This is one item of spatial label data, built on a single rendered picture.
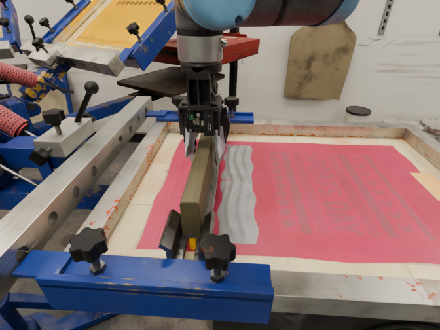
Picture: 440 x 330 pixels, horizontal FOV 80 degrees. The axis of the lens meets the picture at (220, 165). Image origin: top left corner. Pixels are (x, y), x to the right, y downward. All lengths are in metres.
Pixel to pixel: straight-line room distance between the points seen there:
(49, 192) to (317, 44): 2.34
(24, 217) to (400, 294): 0.52
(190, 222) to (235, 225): 0.11
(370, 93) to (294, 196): 2.35
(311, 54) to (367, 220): 2.09
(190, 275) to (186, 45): 0.33
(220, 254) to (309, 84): 2.37
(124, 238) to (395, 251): 0.46
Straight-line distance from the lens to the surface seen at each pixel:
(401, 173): 0.76
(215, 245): 0.32
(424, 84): 3.06
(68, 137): 0.61
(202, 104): 0.45
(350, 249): 0.51
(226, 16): 0.32
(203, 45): 0.44
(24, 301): 1.39
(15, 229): 0.46
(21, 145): 0.71
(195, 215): 0.40
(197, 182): 0.42
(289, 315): 0.58
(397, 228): 0.59
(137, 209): 0.55
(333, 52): 2.57
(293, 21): 0.39
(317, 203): 0.58
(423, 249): 0.57
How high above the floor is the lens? 1.31
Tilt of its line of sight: 32 degrees down
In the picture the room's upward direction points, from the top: straight up
